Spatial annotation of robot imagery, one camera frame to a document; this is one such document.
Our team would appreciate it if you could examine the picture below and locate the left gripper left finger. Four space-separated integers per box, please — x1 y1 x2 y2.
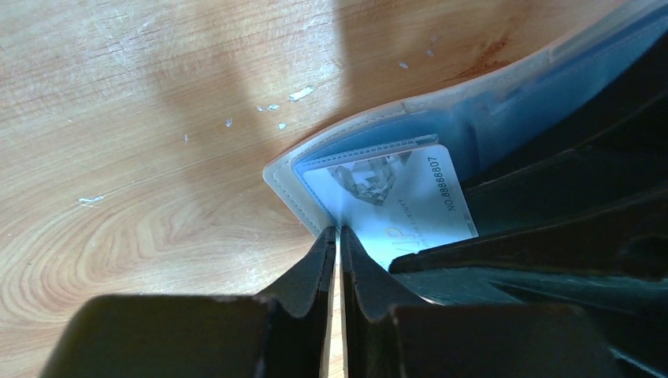
42 227 336 377

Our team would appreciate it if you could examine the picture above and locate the beige card holder wallet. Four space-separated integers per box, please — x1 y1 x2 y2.
263 1 667 234

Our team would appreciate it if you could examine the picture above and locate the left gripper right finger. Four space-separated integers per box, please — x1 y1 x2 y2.
340 227 622 377

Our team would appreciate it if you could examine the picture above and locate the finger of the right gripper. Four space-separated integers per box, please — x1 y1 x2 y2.
464 36 667 236
389 183 667 282

